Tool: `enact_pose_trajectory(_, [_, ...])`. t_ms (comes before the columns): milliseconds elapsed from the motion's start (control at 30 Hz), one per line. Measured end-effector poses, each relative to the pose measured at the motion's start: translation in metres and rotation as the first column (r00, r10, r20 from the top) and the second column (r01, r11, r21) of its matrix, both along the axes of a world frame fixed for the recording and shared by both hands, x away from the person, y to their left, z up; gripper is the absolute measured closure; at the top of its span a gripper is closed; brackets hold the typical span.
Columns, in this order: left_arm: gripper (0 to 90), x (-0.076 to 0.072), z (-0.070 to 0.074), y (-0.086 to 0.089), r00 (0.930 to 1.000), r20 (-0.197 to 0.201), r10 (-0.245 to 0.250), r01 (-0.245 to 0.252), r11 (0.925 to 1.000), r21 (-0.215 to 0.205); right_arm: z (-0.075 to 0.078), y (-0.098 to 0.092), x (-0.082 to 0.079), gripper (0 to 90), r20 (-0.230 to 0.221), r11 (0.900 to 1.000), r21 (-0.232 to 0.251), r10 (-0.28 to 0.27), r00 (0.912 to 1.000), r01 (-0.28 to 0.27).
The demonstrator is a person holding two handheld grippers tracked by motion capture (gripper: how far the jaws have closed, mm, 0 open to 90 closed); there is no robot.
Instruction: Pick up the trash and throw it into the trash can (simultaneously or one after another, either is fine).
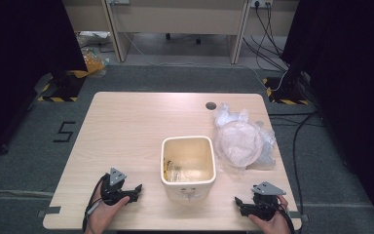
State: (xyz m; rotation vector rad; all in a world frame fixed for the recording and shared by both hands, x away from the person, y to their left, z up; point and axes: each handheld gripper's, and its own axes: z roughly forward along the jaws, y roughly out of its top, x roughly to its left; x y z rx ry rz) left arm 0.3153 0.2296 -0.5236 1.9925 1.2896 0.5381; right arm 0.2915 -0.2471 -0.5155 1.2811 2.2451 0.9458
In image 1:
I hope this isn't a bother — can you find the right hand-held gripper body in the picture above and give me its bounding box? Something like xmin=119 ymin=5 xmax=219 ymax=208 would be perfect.
xmin=251 ymin=181 xmax=287 ymax=222

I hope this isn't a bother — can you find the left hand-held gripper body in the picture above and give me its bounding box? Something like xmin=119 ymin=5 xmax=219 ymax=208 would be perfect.
xmin=100 ymin=167 xmax=131 ymax=207

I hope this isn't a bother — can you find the cream square plastic bin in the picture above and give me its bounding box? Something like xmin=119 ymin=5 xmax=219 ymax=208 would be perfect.
xmin=160 ymin=136 xmax=217 ymax=203

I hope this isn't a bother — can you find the stack of translucent disposable plates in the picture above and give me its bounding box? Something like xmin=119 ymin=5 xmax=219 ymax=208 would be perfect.
xmin=218 ymin=120 xmax=264 ymax=169

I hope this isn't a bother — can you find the clear plastic bag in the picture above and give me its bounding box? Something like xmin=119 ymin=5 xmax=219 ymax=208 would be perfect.
xmin=212 ymin=102 xmax=278 ymax=175

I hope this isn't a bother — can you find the person's right hand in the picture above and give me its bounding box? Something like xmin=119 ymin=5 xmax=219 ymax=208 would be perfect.
xmin=247 ymin=195 xmax=291 ymax=234

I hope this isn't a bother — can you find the person's left hand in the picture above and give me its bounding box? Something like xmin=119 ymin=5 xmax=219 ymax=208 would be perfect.
xmin=85 ymin=182 xmax=131 ymax=233

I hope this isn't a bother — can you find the grey tape piece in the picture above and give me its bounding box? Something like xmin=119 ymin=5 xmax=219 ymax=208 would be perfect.
xmin=37 ymin=206 xmax=61 ymax=218
xmin=288 ymin=211 xmax=310 ymax=223

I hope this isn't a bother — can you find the black stand base hazard tape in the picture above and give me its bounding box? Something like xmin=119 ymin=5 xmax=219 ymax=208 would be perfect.
xmin=37 ymin=69 xmax=87 ymax=103
xmin=262 ymin=76 xmax=310 ymax=106

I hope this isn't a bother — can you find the yellow plastic bag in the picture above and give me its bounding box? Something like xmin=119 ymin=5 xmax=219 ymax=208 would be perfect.
xmin=74 ymin=51 xmax=107 ymax=80

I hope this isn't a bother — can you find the black curtain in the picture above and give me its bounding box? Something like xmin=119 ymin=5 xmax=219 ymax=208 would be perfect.
xmin=280 ymin=0 xmax=374 ymax=234
xmin=0 ymin=0 xmax=89 ymax=164

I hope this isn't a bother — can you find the pile of clear plastic bags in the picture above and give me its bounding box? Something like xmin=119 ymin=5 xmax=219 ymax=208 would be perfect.
xmin=76 ymin=30 xmax=112 ymax=50

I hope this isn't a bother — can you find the beige desk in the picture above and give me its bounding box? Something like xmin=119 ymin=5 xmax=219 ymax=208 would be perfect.
xmin=61 ymin=0 xmax=301 ymax=64

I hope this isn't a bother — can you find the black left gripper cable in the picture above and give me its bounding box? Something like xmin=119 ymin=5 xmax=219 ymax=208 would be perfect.
xmin=82 ymin=174 xmax=110 ymax=233

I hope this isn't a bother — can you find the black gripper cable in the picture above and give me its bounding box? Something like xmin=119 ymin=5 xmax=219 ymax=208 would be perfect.
xmin=274 ymin=198 xmax=296 ymax=234
xmin=82 ymin=174 xmax=110 ymax=233

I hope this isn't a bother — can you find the grey cable plug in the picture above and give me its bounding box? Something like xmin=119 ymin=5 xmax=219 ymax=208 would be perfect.
xmin=87 ymin=202 xmax=102 ymax=216

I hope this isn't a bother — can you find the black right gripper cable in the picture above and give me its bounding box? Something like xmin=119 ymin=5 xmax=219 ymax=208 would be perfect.
xmin=274 ymin=198 xmax=296 ymax=234

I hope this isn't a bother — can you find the black floor cable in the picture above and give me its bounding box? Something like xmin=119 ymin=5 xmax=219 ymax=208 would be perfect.
xmin=267 ymin=110 xmax=325 ymax=216

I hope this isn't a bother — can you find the bundle of black power cables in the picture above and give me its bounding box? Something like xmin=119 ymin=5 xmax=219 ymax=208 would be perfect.
xmin=243 ymin=1 xmax=290 ymax=73

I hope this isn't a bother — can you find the white wall outlet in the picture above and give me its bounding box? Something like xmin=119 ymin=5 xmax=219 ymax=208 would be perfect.
xmin=250 ymin=0 xmax=274 ymax=9

